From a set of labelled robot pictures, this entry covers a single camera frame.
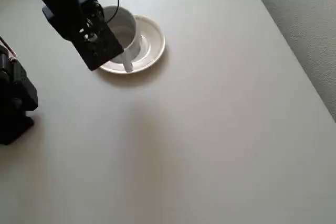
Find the floral white teacup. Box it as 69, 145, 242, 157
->
101, 5, 144, 74

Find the white saucer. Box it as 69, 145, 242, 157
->
98, 15, 166, 75

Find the red cable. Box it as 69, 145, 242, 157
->
0, 36, 19, 61

